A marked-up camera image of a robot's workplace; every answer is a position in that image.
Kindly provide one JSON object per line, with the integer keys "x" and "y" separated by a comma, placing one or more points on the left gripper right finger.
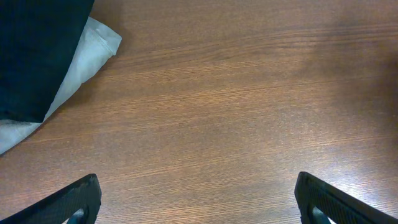
{"x": 320, "y": 202}

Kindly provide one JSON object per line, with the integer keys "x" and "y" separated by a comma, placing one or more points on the black shorts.
{"x": 38, "y": 42}

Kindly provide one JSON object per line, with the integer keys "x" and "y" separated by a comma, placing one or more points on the folded khaki trousers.
{"x": 97, "y": 44}

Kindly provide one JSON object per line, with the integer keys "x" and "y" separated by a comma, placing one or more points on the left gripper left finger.
{"x": 78, "y": 202}

